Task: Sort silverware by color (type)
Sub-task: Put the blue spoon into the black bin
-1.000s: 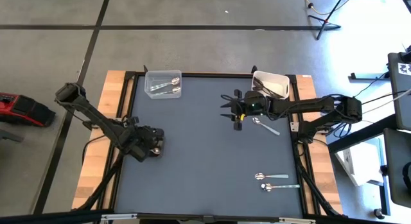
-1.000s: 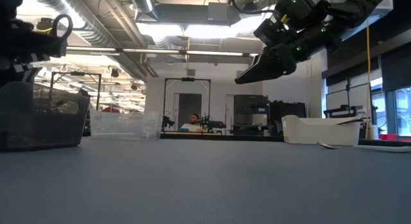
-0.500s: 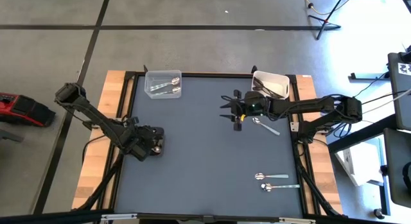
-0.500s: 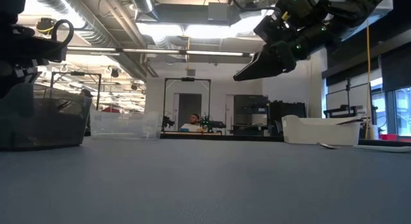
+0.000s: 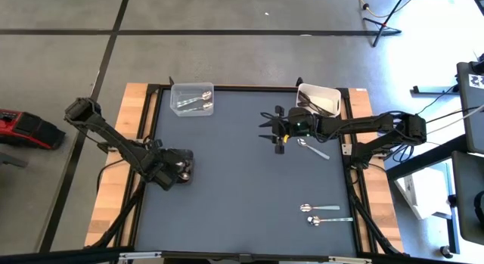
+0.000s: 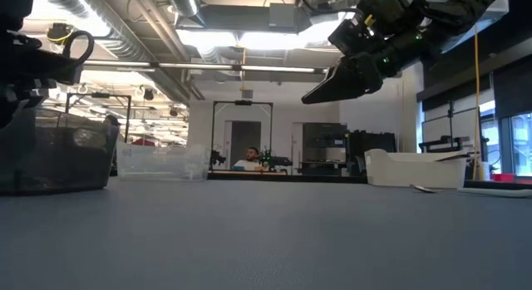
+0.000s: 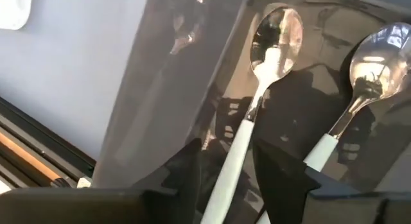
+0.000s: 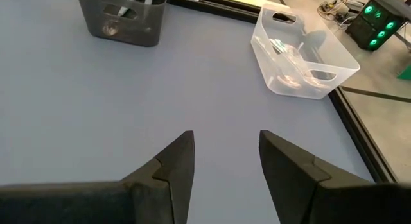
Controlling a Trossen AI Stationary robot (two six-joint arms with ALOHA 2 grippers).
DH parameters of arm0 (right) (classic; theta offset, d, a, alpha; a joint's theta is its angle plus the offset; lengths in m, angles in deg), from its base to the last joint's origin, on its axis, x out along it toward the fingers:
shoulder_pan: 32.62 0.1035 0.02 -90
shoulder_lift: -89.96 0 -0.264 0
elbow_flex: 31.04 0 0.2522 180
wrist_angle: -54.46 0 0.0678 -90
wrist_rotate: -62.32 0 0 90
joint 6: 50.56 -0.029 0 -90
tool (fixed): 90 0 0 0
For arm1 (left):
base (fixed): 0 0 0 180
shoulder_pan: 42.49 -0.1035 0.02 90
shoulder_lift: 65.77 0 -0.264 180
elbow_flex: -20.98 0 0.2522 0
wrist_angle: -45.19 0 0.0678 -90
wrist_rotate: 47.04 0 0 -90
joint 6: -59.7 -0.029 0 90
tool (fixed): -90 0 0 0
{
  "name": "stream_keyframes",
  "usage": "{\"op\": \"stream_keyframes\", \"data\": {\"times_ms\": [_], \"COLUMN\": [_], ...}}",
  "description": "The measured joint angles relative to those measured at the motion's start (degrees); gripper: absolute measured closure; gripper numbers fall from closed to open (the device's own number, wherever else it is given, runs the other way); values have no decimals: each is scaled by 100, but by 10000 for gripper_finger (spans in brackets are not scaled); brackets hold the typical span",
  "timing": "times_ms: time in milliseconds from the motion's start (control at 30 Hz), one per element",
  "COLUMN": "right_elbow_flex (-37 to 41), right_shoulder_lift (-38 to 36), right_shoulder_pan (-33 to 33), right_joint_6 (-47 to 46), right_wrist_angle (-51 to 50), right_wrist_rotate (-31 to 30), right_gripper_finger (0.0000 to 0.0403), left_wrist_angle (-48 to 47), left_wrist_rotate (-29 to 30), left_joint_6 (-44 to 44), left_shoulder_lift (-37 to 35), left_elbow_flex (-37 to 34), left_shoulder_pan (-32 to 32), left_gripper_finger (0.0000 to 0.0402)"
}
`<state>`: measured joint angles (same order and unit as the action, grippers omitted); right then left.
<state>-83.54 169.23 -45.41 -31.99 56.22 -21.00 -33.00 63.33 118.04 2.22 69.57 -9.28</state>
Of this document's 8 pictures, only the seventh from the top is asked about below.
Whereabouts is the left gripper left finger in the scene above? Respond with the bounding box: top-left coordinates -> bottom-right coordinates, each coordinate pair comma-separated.
0,137 -> 203,224

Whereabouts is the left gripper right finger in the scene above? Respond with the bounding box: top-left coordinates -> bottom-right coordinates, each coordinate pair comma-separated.
252,138 -> 411,224

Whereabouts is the white-handled metal spoon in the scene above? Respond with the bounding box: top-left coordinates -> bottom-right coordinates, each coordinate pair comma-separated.
199,4 -> 304,224
256,22 -> 411,224

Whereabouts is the wooden table side board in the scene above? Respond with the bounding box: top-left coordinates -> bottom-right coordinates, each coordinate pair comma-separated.
0,131 -> 62,182

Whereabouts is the dark grey plastic bin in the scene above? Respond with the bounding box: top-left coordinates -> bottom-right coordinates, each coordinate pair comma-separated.
91,0 -> 411,224

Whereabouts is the clear plastic bin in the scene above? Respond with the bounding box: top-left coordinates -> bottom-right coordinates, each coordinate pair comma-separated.
0,0 -> 33,31

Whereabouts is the black aluminium table frame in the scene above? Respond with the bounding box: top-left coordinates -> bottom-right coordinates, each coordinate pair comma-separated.
0,96 -> 97,189

